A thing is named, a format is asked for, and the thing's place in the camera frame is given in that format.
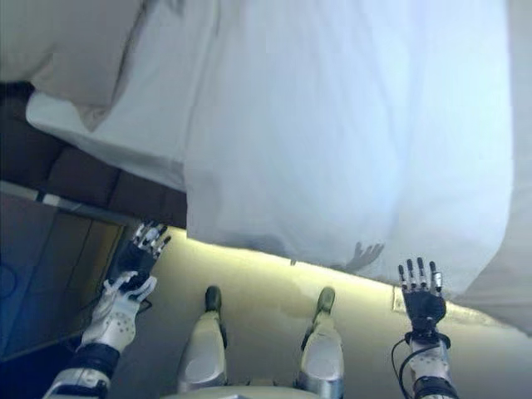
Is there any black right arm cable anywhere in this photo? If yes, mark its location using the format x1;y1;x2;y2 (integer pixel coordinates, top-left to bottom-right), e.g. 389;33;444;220
390;336;416;399

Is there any under-bed light strip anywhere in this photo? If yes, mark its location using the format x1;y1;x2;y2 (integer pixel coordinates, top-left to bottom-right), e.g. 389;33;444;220
161;226;520;329

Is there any white duvet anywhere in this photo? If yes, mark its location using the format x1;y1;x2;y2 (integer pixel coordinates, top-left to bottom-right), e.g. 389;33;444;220
182;0;520;292

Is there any brown upholstered bed frame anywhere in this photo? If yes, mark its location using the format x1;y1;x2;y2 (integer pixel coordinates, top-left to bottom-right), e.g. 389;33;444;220
0;81;192;229

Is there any large wooden nightstand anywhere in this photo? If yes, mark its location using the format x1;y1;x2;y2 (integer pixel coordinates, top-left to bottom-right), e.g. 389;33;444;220
0;180;138;361

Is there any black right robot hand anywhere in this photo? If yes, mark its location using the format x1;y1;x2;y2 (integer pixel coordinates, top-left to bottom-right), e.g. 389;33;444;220
397;257;448;329

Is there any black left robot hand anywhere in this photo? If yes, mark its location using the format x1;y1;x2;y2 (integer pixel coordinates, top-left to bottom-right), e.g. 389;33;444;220
116;222;172;288

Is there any white fitted bed sheet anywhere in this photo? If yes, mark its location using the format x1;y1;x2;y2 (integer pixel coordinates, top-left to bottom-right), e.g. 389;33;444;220
24;0;234;196

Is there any silver robot leg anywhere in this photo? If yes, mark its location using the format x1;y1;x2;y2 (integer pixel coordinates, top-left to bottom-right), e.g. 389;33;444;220
297;286;346;394
176;285;229;394

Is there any silver left robot leg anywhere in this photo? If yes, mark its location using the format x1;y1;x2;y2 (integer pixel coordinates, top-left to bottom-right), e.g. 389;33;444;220
176;285;229;394

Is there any large beige pillow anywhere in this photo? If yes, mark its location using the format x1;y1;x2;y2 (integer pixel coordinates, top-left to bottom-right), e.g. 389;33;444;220
0;0;188;134

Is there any silver right robot leg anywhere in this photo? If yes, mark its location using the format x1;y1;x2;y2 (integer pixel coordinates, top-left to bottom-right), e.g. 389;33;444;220
297;286;346;394

